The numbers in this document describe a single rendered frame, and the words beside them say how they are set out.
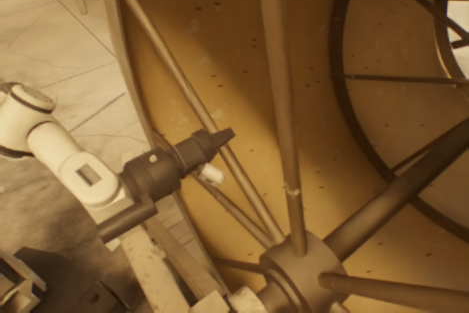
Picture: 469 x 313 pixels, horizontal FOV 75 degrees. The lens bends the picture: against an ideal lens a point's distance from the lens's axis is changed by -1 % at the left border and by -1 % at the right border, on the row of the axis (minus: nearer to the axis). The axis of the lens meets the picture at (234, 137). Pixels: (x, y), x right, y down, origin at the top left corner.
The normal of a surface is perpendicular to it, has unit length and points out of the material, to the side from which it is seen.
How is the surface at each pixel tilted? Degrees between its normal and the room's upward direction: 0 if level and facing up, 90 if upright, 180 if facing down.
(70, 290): 0
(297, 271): 4
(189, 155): 35
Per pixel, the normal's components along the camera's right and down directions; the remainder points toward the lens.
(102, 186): 0.03, -0.65
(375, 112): 0.37, -0.15
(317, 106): 0.47, 0.07
